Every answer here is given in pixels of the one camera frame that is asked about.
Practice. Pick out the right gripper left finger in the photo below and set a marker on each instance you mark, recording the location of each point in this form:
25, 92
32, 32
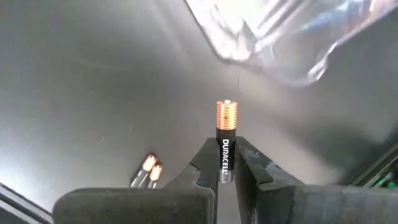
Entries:
140, 208

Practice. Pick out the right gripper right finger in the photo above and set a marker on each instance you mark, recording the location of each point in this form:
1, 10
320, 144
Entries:
311, 208

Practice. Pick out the slim Duracell battery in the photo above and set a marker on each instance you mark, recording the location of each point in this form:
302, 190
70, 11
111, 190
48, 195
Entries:
154, 174
226, 146
146, 166

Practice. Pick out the wooden edged work table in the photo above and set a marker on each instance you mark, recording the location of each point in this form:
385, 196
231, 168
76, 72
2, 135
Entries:
18, 211

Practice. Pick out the clear plastic bin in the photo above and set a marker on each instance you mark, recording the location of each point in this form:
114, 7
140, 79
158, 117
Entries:
280, 37

